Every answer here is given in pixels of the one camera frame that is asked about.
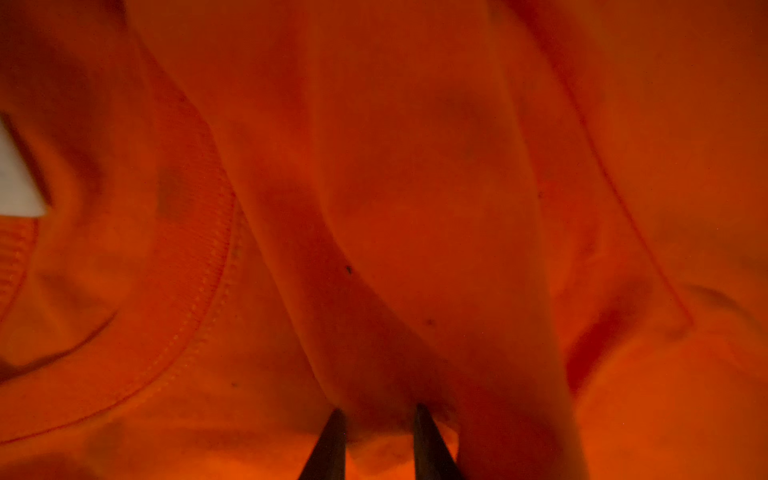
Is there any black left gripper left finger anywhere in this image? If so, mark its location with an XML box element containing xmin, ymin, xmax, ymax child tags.
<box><xmin>298</xmin><ymin>409</ymin><xmax>347</xmax><ymax>480</ymax></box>

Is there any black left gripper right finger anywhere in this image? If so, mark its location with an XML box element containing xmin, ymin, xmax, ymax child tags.
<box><xmin>413</xmin><ymin>404</ymin><xmax>464</xmax><ymax>480</ymax></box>

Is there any orange t shirt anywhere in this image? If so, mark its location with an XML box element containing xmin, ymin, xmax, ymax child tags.
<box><xmin>1</xmin><ymin>1</ymin><xmax>767</xmax><ymax>479</ymax></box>

